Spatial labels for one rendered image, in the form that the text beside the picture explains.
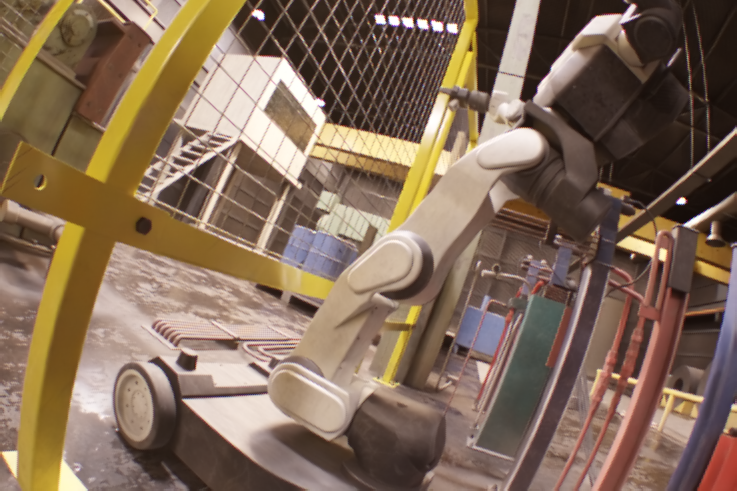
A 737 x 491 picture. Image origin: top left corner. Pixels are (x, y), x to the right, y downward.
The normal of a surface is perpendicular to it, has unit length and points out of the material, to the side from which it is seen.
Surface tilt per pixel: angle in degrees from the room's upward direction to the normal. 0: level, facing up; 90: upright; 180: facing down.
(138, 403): 90
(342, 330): 90
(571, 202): 111
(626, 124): 101
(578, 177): 90
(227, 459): 90
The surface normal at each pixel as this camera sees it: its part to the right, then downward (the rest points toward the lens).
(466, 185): -0.60, 0.04
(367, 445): -0.39, -0.33
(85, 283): 0.89, 0.29
